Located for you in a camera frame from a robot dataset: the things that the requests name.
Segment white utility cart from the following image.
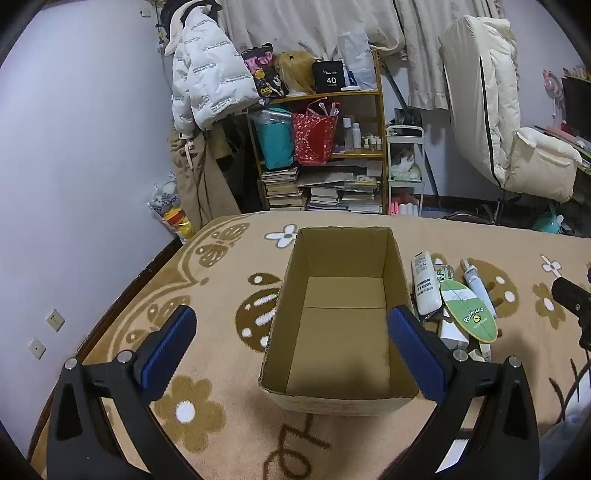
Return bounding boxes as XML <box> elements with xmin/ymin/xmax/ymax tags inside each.
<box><xmin>385</xmin><ymin>124</ymin><xmax>426</xmax><ymax>217</ymax></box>

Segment clear plastic bag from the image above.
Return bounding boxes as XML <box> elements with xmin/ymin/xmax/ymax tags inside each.
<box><xmin>337</xmin><ymin>30</ymin><xmax>378</xmax><ymax>90</ymax></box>

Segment pink desk fan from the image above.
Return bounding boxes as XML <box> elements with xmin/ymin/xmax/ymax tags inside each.
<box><xmin>542</xmin><ymin>69</ymin><xmax>566</xmax><ymax>132</ymax></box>

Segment stack of books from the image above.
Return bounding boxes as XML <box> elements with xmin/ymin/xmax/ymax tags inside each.
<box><xmin>261</xmin><ymin>166</ymin><xmax>384</xmax><ymax>214</ymax></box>

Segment black box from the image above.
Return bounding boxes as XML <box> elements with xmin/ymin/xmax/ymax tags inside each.
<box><xmin>312</xmin><ymin>60</ymin><xmax>347</xmax><ymax>92</ymax></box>

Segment red patterned bag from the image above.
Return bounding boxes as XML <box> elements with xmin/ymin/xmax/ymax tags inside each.
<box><xmin>291</xmin><ymin>100</ymin><xmax>341</xmax><ymax>166</ymax></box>

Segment black patterned pouch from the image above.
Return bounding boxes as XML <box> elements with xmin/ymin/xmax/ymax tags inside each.
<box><xmin>241</xmin><ymin>44</ymin><xmax>283</xmax><ymax>104</ymax></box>

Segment dark garment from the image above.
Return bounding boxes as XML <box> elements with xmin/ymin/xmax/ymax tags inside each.
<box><xmin>154</xmin><ymin>0</ymin><xmax>222</xmax><ymax>33</ymax></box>

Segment cream padded chair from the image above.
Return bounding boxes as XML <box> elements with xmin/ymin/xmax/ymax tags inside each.
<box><xmin>438</xmin><ymin>14</ymin><xmax>583</xmax><ymax>227</ymax></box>

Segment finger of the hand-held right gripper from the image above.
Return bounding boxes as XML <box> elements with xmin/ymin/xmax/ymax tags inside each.
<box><xmin>551</xmin><ymin>265</ymin><xmax>591</xmax><ymax>352</ymax></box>

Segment beige floral curtain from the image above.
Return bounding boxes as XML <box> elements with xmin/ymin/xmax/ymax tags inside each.
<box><xmin>394</xmin><ymin>0</ymin><xmax>504</xmax><ymax>112</ymax></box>
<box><xmin>217</xmin><ymin>0</ymin><xmax>407</xmax><ymax>63</ymax></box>

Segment wooden shelf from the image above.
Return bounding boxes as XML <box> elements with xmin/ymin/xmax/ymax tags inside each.
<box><xmin>247</xmin><ymin>48</ymin><xmax>389</xmax><ymax>215</ymax></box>

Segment beige coat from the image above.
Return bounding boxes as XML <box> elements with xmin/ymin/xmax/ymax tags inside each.
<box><xmin>166</xmin><ymin>124</ymin><xmax>243</xmax><ymax>232</ymax></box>

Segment green surfboard-shaped tag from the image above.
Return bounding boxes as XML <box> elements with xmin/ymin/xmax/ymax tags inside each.
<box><xmin>440</xmin><ymin>277</ymin><xmax>498</xmax><ymax>344</ymax></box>

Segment black monitor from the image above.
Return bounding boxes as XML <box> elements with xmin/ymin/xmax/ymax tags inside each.
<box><xmin>561</xmin><ymin>75</ymin><xmax>591</xmax><ymax>139</ymax></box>

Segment teal watering can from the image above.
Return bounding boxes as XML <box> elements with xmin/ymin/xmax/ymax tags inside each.
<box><xmin>531</xmin><ymin>205</ymin><xmax>566</xmax><ymax>234</ymax></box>

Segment blonde wig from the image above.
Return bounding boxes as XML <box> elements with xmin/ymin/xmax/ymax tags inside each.
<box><xmin>274</xmin><ymin>51</ymin><xmax>324</xmax><ymax>95</ymax></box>

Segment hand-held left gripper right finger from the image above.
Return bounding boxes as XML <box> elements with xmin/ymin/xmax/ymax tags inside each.
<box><xmin>379</xmin><ymin>305</ymin><xmax>541</xmax><ymax>480</ymax></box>

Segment black item on cart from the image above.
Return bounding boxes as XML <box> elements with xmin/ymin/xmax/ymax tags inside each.
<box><xmin>392</xmin><ymin>107</ymin><xmax>419</xmax><ymax>137</ymax></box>

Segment teal bag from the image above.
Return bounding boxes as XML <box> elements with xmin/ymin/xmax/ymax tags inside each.
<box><xmin>252</xmin><ymin>108</ymin><xmax>296</xmax><ymax>171</ymax></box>

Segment bag of plush toys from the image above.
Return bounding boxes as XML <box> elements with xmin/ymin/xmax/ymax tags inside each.
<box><xmin>148</xmin><ymin>173</ymin><xmax>197</xmax><ymax>241</ymax></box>

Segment beige floral blanket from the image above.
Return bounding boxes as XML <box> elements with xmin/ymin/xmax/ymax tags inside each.
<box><xmin>28</xmin><ymin>213</ymin><xmax>591</xmax><ymax>480</ymax></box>

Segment green broom handle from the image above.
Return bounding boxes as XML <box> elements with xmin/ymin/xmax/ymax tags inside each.
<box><xmin>379</xmin><ymin>55</ymin><xmax>437</xmax><ymax>197</ymax></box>

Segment white tube with cord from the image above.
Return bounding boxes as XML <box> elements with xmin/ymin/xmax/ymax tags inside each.
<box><xmin>459</xmin><ymin>259</ymin><xmax>497</xmax><ymax>319</ymax></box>

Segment brown cardboard box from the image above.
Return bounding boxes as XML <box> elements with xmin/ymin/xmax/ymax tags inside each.
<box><xmin>257</xmin><ymin>225</ymin><xmax>420</xmax><ymax>417</ymax></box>

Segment white lotion bottle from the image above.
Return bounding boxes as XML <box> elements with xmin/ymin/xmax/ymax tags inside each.
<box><xmin>412</xmin><ymin>251</ymin><xmax>445</xmax><ymax>317</ymax></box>

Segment white puffer jacket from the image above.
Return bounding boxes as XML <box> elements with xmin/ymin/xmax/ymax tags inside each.
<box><xmin>171</xmin><ymin>4</ymin><xmax>262</xmax><ymax>137</ymax></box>

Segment row of cosmetic bottles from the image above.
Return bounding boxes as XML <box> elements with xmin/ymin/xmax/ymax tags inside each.
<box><xmin>342</xmin><ymin>117</ymin><xmax>384</xmax><ymax>152</ymax></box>

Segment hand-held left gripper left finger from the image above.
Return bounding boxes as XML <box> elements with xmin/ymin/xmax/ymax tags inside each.
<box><xmin>46</xmin><ymin>305</ymin><xmax>199</xmax><ymax>480</ymax></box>

